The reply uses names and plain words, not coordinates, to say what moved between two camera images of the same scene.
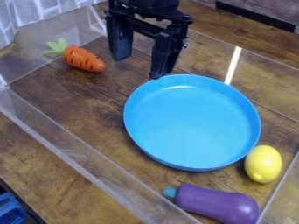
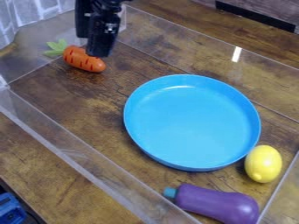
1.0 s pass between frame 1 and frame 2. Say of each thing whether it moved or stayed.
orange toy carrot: stayed
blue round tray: stayed
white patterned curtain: stayed
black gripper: moved
